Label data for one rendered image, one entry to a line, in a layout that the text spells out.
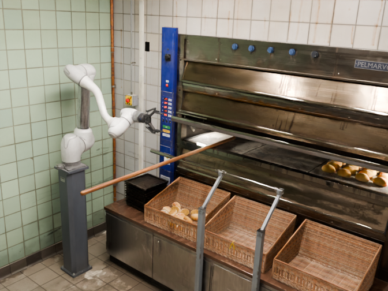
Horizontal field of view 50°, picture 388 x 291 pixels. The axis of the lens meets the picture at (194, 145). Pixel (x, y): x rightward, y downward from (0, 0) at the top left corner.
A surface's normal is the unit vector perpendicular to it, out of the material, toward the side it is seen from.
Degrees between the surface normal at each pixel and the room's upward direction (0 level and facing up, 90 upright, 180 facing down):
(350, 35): 90
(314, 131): 70
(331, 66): 90
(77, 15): 90
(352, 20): 90
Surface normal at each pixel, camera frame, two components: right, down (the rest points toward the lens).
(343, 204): -0.57, -0.13
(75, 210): 0.76, 0.22
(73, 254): 0.08, 0.31
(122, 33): -0.62, 0.21
